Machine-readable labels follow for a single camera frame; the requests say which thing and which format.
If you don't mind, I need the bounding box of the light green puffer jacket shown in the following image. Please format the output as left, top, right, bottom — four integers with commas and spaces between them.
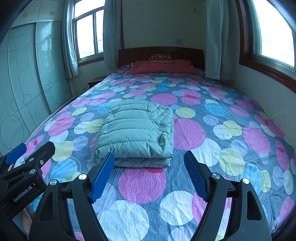
93, 99, 174, 168

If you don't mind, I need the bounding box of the person's hand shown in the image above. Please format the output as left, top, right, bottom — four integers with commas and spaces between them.
21, 208, 32, 238

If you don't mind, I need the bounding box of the glass door wardrobe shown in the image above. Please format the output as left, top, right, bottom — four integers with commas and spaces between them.
1, 1, 72, 155

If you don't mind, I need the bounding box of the colourful circle pattern bedspread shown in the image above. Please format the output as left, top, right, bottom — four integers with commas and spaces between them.
18, 66, 295, 240

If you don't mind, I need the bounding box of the wooden nightstand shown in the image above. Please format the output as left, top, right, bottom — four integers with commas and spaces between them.
87, 76, 106, 88

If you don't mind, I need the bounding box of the window curtain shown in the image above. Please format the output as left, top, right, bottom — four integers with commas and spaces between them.
62, 1, 79, 79
205, 0, 235, 81
103, 0, 122, 69

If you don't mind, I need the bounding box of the dark wooden headboard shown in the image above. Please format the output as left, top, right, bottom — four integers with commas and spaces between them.
118, 47, 205, 70

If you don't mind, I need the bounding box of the left window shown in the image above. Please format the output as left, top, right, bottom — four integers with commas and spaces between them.
73, 0, 105, 65

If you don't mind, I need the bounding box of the left window right curtain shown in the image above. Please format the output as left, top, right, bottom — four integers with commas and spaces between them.
103, 0, 122, 69

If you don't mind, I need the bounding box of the brown embroidered pillow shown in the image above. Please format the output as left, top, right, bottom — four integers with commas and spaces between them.
147, 53, 174, 63

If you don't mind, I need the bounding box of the red blanket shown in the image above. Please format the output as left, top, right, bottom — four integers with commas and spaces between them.
126, 59, 202, 74

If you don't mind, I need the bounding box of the wall socket plate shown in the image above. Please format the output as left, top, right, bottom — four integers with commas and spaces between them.
171, 39, 182, 44

